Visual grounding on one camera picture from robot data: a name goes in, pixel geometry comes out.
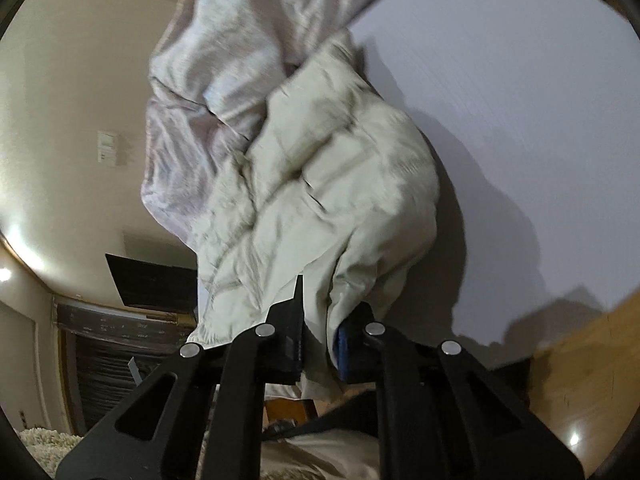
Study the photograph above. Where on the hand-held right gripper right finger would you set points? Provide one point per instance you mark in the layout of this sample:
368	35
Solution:
345	355

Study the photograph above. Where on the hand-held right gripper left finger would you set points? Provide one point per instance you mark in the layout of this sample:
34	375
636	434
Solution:
287	347

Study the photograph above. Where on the beige padded jacket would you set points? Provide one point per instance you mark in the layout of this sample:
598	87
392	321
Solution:
325	185

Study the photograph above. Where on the black flat panel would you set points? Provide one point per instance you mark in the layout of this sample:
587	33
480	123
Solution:
155	282

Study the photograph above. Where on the dark window blind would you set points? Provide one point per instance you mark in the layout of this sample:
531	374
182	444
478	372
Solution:
110	365

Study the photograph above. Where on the cream shaggy rug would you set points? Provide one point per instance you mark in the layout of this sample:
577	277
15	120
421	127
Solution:
45	442

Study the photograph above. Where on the bed with lavender sheet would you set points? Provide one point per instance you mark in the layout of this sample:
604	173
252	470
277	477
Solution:
525	135

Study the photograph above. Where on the pale pink patterned blanket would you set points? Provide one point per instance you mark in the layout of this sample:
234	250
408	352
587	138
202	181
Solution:
225	35

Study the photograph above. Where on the white wall switch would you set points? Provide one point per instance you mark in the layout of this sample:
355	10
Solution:
108	147

